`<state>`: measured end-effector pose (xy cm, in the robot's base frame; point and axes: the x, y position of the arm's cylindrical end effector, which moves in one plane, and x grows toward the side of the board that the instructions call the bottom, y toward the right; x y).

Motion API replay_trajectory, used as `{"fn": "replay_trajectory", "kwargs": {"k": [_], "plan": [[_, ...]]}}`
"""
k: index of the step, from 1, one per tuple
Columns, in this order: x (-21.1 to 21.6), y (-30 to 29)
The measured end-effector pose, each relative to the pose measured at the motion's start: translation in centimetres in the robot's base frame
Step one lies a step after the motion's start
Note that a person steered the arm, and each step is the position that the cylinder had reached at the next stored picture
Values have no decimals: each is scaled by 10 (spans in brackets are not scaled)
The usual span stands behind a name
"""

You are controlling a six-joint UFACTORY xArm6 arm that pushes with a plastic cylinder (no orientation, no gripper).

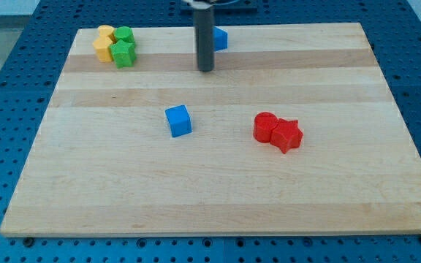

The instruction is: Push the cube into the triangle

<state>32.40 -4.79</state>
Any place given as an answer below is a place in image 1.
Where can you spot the blue cube block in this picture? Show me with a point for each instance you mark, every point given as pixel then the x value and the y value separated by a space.
pixel 179 120

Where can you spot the blue triangle block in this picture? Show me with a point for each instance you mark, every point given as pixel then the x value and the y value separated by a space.
pixel 220 39

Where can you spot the red cylinder block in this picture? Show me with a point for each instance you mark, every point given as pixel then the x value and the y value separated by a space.
pixel 264 124

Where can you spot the red star block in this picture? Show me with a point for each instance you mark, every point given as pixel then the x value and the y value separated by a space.
pixel 286 135

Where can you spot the light wooden board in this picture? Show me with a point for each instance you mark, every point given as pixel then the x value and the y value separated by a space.
pixel 104 162

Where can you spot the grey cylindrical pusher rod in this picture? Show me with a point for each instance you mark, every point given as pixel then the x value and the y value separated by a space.
pixel 203 16

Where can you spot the green star block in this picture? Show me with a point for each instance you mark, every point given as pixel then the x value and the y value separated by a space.
pixel 123 53

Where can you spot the green cylinder block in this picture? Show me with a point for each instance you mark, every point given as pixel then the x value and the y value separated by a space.
pixel 125 34

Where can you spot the yellow pentagon block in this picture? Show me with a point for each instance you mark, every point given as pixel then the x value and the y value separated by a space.
pixel 102 49

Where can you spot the yellow cylinder block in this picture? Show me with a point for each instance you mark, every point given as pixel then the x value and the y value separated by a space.
pixel 107 31

